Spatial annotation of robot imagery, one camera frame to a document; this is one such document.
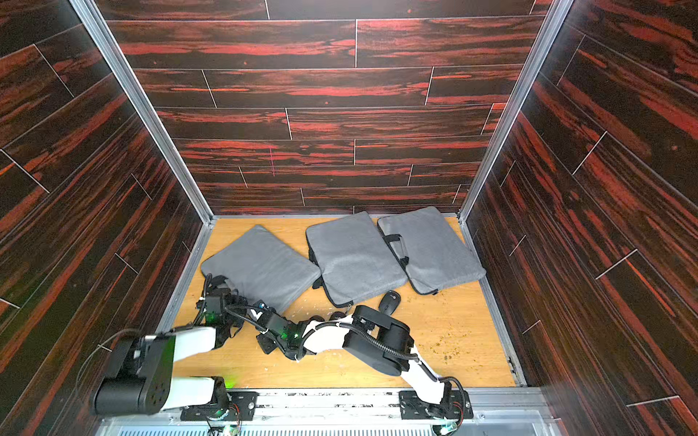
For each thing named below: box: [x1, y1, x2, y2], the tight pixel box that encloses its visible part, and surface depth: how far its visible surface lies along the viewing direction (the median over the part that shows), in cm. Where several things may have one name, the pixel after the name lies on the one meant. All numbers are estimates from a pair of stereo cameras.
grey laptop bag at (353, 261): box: [305, 210, 409, 308], surface depth 102 cm
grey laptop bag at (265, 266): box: [200, 225, 322, 314], surface depth 102 cm
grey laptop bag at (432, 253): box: [377, 206, 487, 295], surface depth 107 cm
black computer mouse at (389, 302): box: [378, 289, 401, 316], surface depth 95 cm
